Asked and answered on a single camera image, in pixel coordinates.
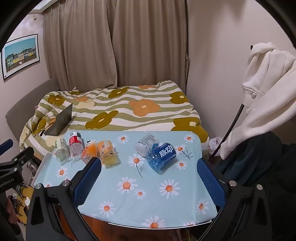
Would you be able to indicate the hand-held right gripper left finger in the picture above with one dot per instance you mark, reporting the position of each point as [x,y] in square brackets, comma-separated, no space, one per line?
[87,183]

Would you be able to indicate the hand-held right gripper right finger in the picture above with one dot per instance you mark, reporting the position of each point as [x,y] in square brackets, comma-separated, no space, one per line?
[211,183]

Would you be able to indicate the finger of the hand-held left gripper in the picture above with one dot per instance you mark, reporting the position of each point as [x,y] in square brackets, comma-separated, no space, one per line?
[5,146]
[23,155]

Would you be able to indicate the yellow object with clips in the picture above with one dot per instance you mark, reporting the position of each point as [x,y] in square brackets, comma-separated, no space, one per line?
[26,193]

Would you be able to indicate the orange plastic bottle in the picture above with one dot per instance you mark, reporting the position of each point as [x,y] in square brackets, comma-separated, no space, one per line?
[89,151]

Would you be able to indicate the yellow label plastic bottle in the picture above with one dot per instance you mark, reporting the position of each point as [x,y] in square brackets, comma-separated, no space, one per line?
[108,154]

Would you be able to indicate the grey bed headboard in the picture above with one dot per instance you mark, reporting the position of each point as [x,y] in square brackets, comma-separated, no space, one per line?
[20,111]

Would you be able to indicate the small clear plastic bottle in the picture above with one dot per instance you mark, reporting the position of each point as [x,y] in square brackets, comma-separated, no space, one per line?
[62,149]

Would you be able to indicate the white plastic bag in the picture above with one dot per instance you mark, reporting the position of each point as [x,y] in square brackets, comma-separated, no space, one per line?
[214,143]

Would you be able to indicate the red label clear bottle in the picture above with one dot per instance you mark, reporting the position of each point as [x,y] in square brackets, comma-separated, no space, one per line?
[75,142]

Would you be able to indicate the grey laptop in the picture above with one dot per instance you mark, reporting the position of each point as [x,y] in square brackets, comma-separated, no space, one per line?
[62,121]

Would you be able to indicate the daisy print tablecloth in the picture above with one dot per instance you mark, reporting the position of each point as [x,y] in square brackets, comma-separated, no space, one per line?
[138,204]

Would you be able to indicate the blue label plastic bottle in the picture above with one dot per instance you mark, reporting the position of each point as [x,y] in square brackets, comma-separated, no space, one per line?
[161,155]

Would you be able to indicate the black coat rack pole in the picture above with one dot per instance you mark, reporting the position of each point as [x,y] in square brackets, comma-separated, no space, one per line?
[232,125]

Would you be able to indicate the black garment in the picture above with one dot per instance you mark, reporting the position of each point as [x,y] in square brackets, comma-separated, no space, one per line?
[277,166]

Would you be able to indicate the white plastic bottle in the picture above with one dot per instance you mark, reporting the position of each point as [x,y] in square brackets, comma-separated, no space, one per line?
[146,143]

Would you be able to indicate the floral striped blanket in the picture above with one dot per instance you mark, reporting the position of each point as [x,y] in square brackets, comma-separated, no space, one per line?
[143,109]

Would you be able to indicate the white hoodie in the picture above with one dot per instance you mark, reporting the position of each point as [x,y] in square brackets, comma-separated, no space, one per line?
[266,97]

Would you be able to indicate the beige curtain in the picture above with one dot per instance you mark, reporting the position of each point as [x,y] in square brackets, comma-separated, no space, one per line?
[150,44]
[81,44]

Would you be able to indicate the wall poster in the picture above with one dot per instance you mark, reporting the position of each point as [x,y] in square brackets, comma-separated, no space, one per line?
[19,54]

